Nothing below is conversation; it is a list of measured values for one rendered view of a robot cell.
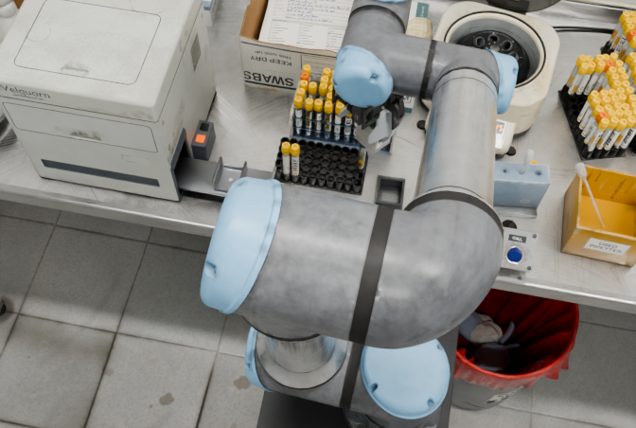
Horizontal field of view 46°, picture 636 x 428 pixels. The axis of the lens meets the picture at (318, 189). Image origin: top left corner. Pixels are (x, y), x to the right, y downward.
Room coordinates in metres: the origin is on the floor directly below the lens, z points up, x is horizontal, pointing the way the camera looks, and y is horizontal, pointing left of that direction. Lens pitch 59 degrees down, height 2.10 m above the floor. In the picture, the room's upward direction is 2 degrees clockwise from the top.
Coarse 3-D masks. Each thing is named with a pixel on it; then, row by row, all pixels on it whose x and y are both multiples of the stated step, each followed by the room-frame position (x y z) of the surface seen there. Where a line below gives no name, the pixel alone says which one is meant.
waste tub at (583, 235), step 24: (600, 168) 0.74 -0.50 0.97; (576, 192) 0.70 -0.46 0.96; (600, 192) 0.73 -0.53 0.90; (624, 192) 0.72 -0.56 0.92; (576, 216) 0.64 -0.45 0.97; (600, 216) 0.69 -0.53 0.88; (624, 216) 0.69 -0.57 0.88; (576, 240) 0.62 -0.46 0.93; (600, 240) 0.61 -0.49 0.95; (624, 240) 0.60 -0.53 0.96; (624, 264) 0.60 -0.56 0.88
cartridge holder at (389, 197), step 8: (384, 176) 0.76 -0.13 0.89; (376, 184) 0.74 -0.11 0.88; (384, 184) 0.74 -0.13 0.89; (392, 184) 0.74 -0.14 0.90; (400, 184) 0.73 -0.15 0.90; (376, 192) 0.72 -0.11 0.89; (384, 192) 0.72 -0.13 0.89; (392, 192) 0.72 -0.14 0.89; (400, 192) 0.72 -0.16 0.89; (376, 200) 0.69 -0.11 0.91; (384, 200) 0.70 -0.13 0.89; (392, 200) 0.71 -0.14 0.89; (400, 200) 0.69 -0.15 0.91; (400, 208) 0.68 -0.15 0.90
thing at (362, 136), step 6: (360, 126) 0.74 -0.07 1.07; (360, 132) 0.74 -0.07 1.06; (366, 132) 0.73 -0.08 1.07; (360, 138) 0.74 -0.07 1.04; (366, 138) 0.73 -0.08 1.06; (390, 138) 0.74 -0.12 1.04; (366, 144) 0.73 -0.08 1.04; (372, 144) 0.72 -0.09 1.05; (378, 144) 0.72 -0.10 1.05; (384, 144) 0.73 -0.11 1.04; (372, 150) 0.72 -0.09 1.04; (378, 150) 0.72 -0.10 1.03
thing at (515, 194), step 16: (496, 176) 0.71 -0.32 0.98; (512, 176) 0.71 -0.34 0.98; (528, 176) 0.72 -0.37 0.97; (544, 176) 0.72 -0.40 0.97; (496, 192) 0.71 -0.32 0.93; (512, 192) 0.70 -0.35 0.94; (528, 192) 0.70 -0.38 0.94; (544, 192) 0.70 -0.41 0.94; (496, 208) 0.70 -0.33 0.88; (512, 208) 0.70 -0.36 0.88; (528, 208) 0.70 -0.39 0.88
